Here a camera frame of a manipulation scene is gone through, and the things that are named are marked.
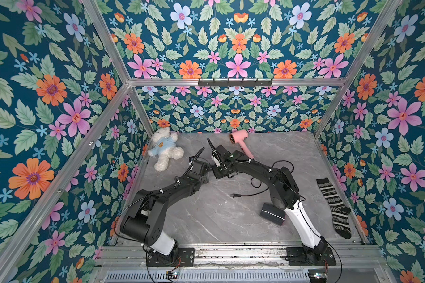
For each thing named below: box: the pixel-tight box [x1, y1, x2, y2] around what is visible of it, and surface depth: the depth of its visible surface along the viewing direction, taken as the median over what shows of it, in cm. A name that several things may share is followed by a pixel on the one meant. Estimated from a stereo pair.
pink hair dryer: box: [229, 129, 255, 160], surface depth 113 cm
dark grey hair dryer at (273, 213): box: [259, 202, 286, 226], surface depth 81 cm
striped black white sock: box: [315, 177, 352, 240], surface depth 88 cm
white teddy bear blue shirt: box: [147, 126, 185, 172], surface depth 106 cm
